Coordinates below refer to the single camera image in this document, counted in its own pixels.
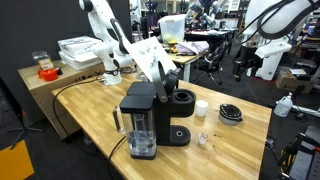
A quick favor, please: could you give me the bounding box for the black floor tripod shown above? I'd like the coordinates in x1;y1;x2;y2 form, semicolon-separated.
0;76;45;151

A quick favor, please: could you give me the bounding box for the black office chair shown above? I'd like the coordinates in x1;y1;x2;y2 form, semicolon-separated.
193;41;228;87

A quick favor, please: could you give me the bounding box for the clear plastic storage bin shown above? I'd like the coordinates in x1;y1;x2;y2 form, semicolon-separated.
157;13;188;45

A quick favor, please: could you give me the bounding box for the pale folded cloth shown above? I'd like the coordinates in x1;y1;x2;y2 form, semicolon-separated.
175;40;210;56

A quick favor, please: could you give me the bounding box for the wooden background desk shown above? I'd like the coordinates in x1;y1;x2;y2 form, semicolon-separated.
165;49;209;83

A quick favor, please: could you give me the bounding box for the black coffee machine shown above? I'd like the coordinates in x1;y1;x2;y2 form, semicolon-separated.
126;80;197;148

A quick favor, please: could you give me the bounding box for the tan cardboard cabinet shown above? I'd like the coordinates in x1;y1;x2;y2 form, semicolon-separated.
18;59;107;140

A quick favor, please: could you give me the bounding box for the white coffee pod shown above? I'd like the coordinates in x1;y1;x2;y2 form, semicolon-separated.
198;131;209;145

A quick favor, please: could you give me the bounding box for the brown cardboard box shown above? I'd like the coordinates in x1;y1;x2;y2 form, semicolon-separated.
275;69;302;92

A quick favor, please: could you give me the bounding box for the black table cable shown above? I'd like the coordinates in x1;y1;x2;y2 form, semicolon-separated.
52;77;108;141

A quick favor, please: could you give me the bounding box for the clear water tank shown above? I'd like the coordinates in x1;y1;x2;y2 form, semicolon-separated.
112;95;158;160

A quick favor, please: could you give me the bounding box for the black power cord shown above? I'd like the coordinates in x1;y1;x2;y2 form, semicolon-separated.
107;135;128;180

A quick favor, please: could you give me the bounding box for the red orange container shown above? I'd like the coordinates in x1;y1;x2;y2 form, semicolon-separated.
37;68;60;83

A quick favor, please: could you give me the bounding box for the grey pot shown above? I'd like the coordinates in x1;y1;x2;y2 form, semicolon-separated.
218;103;244;127

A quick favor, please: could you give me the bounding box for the white handwritten sign board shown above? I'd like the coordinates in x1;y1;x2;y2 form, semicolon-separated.
123;35;178;83

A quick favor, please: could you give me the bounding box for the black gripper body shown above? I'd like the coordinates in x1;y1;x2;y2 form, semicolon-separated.
241;49;265;73

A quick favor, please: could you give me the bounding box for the white spray bottle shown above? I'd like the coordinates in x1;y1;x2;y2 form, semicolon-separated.
273;92;294;118

